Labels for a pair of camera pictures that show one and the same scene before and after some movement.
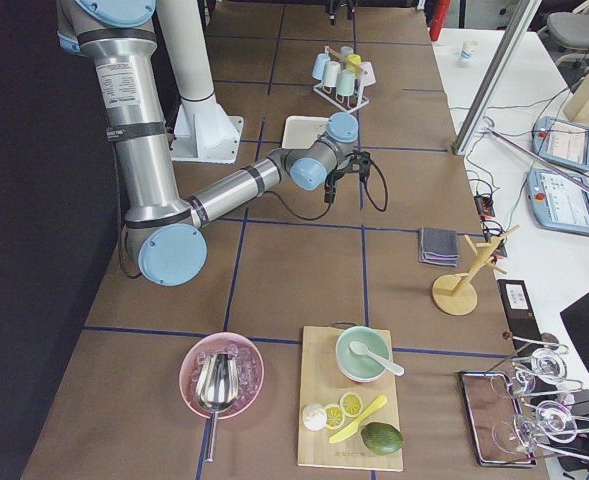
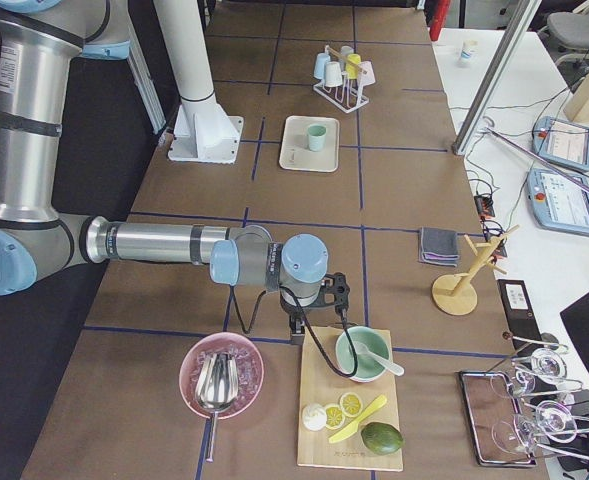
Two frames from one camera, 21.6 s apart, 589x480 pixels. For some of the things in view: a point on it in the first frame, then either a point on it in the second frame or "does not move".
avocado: [382, 438] does not move
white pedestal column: [203, 133] does not move
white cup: [332, 73] does not move
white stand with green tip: [557, 169] does not move
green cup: [345, 82] to [317, 134]
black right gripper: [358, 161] to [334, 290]
